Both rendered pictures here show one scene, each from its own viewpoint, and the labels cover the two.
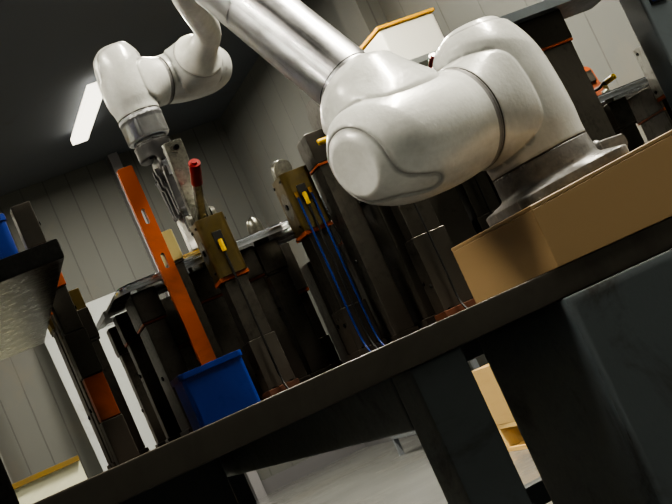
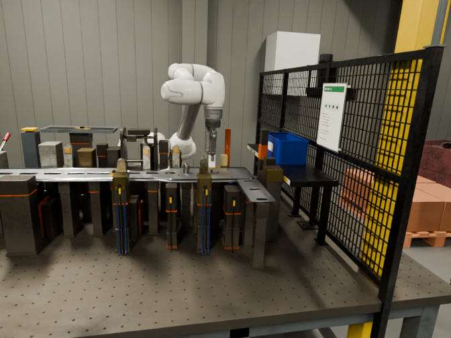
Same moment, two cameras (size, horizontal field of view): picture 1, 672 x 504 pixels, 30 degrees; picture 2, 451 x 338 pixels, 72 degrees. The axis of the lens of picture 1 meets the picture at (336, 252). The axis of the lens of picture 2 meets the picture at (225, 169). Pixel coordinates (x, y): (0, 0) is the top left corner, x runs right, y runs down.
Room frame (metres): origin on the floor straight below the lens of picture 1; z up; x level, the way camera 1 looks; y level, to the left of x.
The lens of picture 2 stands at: (3.94, 0.55, 1.42)
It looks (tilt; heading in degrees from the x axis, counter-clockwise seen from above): 15 degrees down; 189
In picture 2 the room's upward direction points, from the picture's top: 2 degrees clockwise
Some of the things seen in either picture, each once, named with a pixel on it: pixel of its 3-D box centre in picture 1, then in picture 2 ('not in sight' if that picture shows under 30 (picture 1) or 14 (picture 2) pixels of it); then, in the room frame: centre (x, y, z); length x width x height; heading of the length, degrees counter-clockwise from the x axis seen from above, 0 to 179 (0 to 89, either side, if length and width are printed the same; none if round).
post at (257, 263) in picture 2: (142, 385); (258, 235); (2.79, 0.51, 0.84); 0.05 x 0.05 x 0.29; 18
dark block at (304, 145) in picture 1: (356, 236); (164, 178); (2.35, -0.05, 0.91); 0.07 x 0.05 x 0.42; 18
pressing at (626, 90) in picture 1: (413, 180); (109, 174); (2.63, -0.21, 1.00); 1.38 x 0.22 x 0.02; 108
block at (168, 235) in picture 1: (200, 322); (223, 186); (2.33, 0.28, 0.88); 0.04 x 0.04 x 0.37; 18
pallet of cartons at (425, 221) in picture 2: not in sight; (401, 201); (0.33, 2.01, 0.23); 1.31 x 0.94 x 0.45; 11
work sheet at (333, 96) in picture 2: not in sight; (331, 117); (2.40, 0.80, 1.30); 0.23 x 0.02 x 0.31; 18
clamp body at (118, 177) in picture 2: not in sight; (122, 213); (2.78, -0.08, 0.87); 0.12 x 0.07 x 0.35; 18
